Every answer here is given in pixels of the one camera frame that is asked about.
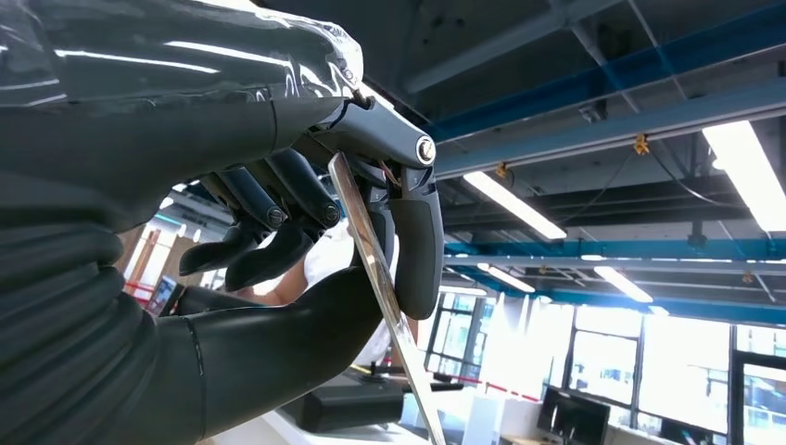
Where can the long ceiling light panel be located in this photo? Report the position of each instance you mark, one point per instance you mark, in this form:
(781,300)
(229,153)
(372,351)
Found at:
(749,178)
(463,290)
(506,278)
(516,206)
(623,284)

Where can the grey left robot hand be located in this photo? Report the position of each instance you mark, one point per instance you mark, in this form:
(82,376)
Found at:
(153,123)

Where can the black remote controller with antennas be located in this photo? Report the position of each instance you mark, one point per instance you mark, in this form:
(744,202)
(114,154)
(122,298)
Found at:
(350,408)

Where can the white desk shelf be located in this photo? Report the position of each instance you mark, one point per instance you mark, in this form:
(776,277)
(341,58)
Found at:
(295,433)

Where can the person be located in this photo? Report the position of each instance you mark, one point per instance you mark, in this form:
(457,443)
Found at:
(328,255)

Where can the black computer monitor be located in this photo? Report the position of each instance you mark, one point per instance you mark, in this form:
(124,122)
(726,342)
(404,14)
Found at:
(574,420)

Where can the brown picture ID card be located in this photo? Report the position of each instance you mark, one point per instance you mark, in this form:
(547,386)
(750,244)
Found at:
(412,368)

